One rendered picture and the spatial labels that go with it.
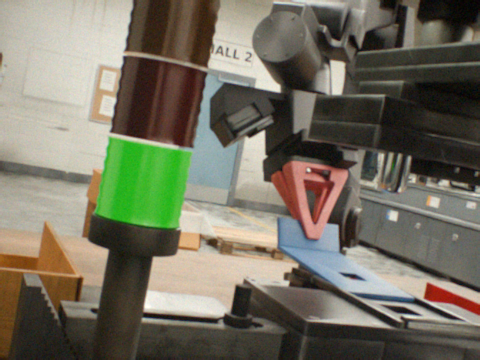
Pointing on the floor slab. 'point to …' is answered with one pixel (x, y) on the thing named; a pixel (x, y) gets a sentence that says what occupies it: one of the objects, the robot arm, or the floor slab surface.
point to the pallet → (266, 241)
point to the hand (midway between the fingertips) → (311, 232)
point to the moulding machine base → (426, 231)
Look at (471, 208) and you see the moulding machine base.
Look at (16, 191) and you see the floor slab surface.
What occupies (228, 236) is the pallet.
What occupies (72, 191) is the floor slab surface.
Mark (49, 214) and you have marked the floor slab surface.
